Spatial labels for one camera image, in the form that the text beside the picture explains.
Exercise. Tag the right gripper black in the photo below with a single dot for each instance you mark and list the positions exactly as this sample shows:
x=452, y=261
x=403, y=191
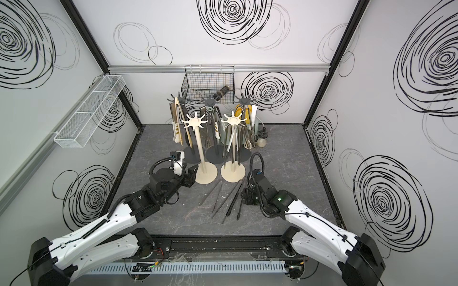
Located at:
x=246, y=196

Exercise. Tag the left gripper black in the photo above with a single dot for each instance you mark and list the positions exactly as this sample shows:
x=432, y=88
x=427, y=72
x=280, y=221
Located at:
x=189, y=177

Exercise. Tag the cream utensil rack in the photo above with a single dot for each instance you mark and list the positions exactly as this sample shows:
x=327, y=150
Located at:
x=233, y=170
x=207, y=172

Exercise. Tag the black tweezer tongs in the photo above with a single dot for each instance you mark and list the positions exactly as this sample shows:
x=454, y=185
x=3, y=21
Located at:
x=230, y=209

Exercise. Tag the grey utensil rack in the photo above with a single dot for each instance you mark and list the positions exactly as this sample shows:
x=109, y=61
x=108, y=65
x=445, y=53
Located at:
x=214, y=154
x=243, y=153
x=191, y=154

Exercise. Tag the white handled slim tongs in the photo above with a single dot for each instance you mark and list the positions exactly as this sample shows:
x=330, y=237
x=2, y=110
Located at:
x=233, y=146

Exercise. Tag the black steel tongs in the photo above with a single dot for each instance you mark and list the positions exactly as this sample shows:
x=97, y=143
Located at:
x=190, y=108

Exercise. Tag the steel slotted tongs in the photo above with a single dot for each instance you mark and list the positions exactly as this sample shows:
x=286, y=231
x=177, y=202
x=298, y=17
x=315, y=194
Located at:
x=215, y=113

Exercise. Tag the beige plastic tongs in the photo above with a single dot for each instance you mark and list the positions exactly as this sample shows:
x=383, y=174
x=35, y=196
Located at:
x=183, y=132

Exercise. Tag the large steel tongs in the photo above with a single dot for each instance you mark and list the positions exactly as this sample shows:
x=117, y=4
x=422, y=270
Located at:
x=205, y=131

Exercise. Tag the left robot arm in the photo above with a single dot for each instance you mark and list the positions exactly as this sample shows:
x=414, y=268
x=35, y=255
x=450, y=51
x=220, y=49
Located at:
x=63, y=260

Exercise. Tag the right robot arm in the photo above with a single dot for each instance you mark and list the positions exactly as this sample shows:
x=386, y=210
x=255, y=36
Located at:
x=356, y=258

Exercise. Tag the mint green toaster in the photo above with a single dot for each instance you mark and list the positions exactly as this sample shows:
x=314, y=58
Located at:
x=221, y=131

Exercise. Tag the glass sugar jar black lid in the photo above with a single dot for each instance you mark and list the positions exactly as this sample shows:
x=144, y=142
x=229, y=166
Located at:
x=262, y=137

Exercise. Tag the dark bottle in basket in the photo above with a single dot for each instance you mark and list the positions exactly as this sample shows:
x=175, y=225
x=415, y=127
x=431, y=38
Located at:
x=218, y=95

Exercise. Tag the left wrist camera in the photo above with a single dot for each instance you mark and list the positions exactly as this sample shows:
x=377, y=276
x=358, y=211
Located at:
x=177, y=162

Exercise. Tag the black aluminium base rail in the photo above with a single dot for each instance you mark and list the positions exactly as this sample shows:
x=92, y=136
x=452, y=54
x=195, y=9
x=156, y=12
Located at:
x=166, y=246

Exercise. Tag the grey slotted cable duct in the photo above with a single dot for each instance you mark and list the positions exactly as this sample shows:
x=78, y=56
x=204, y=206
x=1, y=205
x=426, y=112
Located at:
x=231, y=267

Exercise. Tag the black wire wall basket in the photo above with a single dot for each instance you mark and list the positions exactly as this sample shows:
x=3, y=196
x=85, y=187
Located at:
x=203, y=82

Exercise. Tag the white wire wall basket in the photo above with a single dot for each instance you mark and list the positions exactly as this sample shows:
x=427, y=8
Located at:
x=100, y=109

